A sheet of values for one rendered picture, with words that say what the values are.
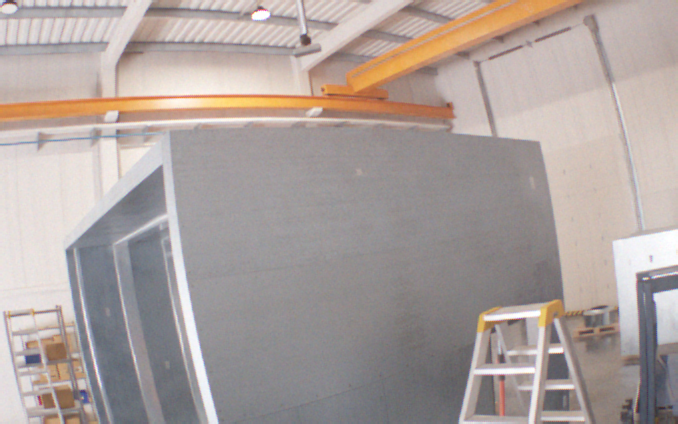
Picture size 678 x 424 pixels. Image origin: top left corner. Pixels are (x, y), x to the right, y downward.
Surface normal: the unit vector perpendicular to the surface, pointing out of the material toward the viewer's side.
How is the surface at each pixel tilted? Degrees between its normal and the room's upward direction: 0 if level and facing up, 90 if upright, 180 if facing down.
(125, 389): 90
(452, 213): 90
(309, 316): 90
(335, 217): 90
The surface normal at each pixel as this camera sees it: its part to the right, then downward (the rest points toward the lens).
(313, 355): 0.59, -0.15
